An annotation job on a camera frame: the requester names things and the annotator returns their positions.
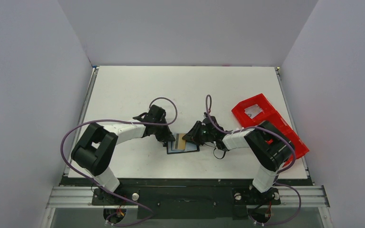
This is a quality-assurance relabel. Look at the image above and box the gold striped credit card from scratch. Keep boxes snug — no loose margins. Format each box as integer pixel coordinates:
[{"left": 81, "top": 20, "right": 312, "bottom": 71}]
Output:
[{"left": 173, "top": 133, "right": 186, "bottom": 151}]

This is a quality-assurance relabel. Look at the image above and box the black leather card holder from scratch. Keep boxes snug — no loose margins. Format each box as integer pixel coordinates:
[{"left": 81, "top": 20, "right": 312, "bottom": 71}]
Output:
[{"left": 166, "top": 133, "right": 200, "bottom": 154}]

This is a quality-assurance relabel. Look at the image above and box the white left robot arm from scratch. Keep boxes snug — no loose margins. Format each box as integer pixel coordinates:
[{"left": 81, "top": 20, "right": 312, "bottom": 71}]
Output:
[{"left": 71, "top": 105, "right": 175, "bottom": 204}]

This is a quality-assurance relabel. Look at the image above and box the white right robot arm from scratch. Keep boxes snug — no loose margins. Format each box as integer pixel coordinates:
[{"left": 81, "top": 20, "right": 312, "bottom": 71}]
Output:
[{"left": 182, "top": 116, "right": 296, "bottom": 203}]

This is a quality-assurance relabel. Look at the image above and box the silver card in bin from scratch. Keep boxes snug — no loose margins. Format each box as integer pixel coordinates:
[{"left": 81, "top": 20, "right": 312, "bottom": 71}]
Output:
[{"left": 244, "top": 104, "right": 263, "bottom": 119}]

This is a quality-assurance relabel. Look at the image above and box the red plastic bin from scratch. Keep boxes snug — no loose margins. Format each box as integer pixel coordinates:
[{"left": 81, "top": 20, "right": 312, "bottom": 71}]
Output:
[{"left": 231, "top": 94, "right": 309, "bottom": 159}]

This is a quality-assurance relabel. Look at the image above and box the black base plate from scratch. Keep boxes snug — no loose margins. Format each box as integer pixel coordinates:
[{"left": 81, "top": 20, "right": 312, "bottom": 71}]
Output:
[{"left": 59, "top": 178, "right": 314, "bottom": 220}]

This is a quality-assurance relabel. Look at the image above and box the aluminium frame rail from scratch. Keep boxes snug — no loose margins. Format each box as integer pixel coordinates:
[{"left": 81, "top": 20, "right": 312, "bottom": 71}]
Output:
[{"left": 46, "top": 186, "right": 330, "bottom": 209}]

